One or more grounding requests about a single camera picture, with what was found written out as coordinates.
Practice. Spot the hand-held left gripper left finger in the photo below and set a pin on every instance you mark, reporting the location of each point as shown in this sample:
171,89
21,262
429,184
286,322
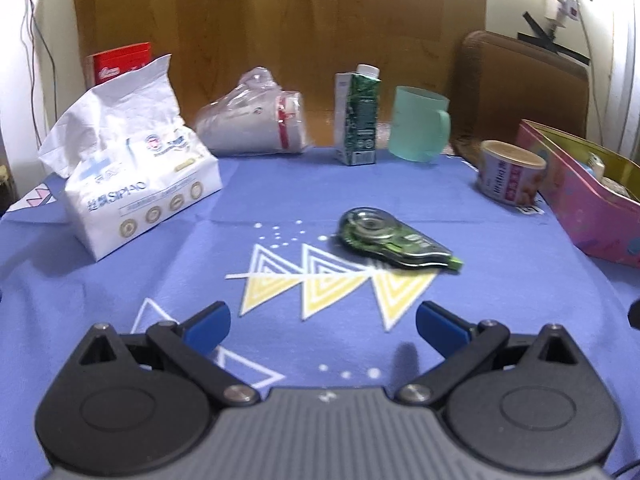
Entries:
207,327

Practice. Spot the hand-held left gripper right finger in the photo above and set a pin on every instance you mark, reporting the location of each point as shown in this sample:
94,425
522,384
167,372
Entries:
440,327

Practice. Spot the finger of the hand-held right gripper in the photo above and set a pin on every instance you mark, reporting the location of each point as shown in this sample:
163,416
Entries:
635,314

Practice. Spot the green correction tape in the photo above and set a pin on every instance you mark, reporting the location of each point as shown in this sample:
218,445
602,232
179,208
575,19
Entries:
392,237

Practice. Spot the pink biscuit tin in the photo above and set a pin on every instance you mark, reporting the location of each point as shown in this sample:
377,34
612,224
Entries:
575,200

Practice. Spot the blue printed blanket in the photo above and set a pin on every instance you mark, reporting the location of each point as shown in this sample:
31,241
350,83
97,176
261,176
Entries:
310,320

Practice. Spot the small printed card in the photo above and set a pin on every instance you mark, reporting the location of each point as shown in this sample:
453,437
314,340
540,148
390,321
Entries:
531,208

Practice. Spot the small white bottle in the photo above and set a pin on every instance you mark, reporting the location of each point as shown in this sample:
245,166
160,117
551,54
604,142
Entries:
596,162

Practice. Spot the white tissue pack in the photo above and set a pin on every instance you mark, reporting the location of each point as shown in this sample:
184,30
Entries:
130,180

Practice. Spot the teal plastic cup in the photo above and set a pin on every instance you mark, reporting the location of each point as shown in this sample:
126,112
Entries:
417,122

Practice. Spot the paper cups in plastic sleeve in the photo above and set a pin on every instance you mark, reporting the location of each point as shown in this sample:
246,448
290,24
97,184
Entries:
255,122

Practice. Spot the green drink carton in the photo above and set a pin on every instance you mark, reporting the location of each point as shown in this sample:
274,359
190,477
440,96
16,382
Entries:
357,117

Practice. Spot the brown chair back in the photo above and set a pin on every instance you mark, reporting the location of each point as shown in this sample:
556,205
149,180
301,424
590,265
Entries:
520,90

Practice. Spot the red cardboard box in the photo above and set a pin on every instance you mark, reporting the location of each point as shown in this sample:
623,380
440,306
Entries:
117,64

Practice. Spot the black tape strips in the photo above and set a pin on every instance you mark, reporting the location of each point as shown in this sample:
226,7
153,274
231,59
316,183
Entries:
552,42

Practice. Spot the wooden board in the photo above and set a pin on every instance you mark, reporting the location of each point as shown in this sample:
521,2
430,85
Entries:
280,25

